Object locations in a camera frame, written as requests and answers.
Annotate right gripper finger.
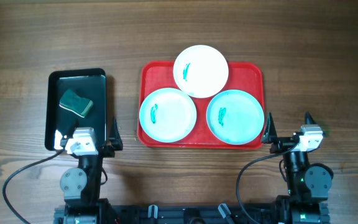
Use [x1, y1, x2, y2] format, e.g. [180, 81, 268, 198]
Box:
[305, 111, 316, 124]
[261, 113, 278, 144]

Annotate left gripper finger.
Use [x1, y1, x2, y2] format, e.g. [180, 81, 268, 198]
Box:
[108, 117, 123, 151]
[68, 119, 79, 139]

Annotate green yellow sponge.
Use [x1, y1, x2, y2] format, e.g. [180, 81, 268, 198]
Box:
[59, 90, 93, 118]

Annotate light blue plate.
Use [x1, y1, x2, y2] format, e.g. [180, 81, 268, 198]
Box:
[206, 90, 265, 145]
[139, 88, 197, 143]

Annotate white plate top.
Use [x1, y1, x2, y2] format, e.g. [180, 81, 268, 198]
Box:
[173, 45, 229, 98]

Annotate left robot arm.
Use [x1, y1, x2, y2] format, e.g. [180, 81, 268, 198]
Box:
[53, 119, 123, 224]

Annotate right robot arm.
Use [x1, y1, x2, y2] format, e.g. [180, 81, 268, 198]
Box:
[262, 112, 334, 224]

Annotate black water tray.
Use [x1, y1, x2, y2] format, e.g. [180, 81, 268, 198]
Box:
[44, 68, 107, 151]

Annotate red plastic tray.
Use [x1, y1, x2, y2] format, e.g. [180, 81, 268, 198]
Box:
[137, 61, 265, 151]

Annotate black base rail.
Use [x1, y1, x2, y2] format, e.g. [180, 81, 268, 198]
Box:
[53, 203, 331, 224]

